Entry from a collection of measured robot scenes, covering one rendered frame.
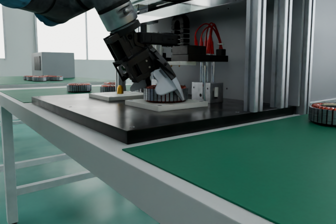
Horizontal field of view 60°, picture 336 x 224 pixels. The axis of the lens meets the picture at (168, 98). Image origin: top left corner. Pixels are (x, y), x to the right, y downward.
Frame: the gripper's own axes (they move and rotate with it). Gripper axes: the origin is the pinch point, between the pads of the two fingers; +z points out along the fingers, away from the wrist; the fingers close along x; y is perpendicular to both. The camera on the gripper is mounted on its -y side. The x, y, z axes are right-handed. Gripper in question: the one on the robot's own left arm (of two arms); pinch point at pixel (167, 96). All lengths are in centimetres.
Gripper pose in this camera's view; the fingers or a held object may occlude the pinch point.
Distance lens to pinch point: 72.8
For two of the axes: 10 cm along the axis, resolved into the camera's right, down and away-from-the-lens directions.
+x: 6.0, 0.8, -8.0
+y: -6.9, 5.5, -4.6
